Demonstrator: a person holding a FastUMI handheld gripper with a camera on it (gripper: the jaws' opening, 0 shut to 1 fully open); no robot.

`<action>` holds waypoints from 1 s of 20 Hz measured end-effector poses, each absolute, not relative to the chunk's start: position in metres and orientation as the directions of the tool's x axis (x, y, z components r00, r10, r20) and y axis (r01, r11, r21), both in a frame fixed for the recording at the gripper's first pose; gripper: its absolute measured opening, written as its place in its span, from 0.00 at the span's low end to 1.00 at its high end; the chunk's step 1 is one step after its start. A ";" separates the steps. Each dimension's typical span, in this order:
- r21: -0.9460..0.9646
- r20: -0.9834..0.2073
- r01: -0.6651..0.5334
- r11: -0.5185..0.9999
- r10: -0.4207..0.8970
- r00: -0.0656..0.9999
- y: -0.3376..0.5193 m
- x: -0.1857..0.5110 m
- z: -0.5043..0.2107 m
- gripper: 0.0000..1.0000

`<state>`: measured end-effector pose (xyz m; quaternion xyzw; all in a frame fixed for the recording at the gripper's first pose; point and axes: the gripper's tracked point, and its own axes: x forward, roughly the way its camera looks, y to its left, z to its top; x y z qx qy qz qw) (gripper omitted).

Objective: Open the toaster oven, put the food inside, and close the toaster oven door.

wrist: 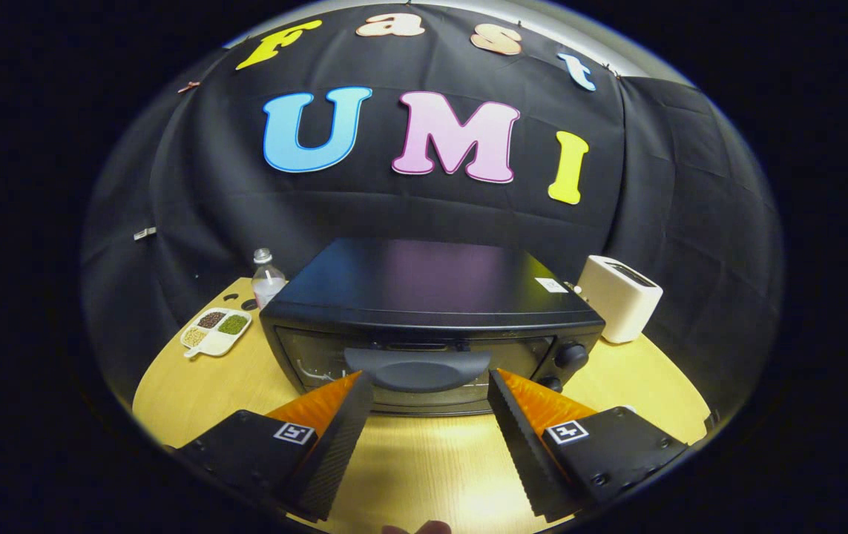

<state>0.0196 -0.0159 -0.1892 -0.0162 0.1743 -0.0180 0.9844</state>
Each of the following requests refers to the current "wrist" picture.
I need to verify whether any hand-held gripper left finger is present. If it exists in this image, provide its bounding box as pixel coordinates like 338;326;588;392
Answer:
171;371;374;522

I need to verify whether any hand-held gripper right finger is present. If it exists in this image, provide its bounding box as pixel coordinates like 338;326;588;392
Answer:
487;368;691;522

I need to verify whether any black toaster oven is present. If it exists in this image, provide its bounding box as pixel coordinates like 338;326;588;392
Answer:
259;237;606;416

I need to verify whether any white pop-up toaster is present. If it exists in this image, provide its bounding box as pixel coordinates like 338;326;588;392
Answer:
576;255;663;344

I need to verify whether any white divided dish of beans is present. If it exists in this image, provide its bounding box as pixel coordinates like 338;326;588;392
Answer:
180;307;252;359

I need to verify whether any clear plastic bottle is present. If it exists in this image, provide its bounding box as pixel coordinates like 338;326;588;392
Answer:
252;248;288;309

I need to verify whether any black backdrop cloth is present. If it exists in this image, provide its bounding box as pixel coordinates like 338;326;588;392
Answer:
82;4;784;416

